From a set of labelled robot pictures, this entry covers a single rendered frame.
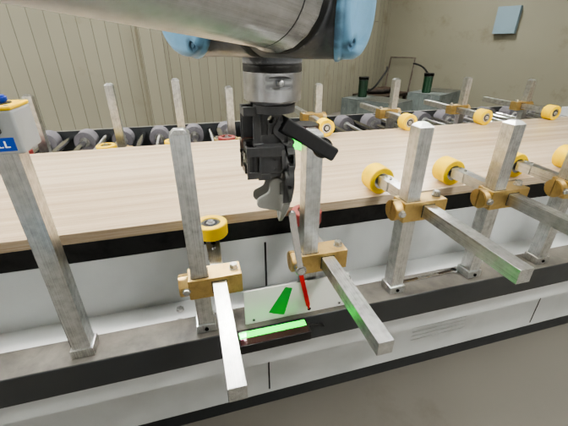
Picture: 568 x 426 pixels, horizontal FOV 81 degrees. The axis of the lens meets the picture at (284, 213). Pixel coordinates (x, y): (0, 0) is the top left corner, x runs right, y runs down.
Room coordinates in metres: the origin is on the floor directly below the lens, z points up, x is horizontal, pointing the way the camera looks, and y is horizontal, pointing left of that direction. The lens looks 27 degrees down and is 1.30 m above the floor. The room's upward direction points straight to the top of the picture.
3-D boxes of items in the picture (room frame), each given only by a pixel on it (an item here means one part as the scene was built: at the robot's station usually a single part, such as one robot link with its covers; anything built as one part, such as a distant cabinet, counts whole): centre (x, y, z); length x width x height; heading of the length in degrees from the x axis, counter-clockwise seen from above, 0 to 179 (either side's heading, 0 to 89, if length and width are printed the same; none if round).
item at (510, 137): (0.79, -0.54, 0.90); 0.03 x 0.03 x 0.48; 16
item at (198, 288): (0.59, 0.16, 0.83); 0.13 x 0.06 x 0.05; 106
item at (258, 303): (0.62, -0.03, 0.75); 0.26 x 0.01 x 0.10; 106
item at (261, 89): (0.55, 0.02, 1.24); 0.10 x 0.09 x 0.05; 16
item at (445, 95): (6.80, -2.84, 0.48); 0.99 x 0.80 x 0.95; 134
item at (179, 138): (0.59, 0.18, 0.93); 0.03 x 0.03 x 0.48; 16
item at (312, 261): (0.66, -0.08, 0.84); 0.13 x 0.06 x 0.05; 106
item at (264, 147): (0.55, 0.03, 1.16); 0.09 x 0.08 x 0.12; 106
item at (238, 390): (0.53, 0.13, 0.83); 0.43 x 0.03 x 0.04; 16
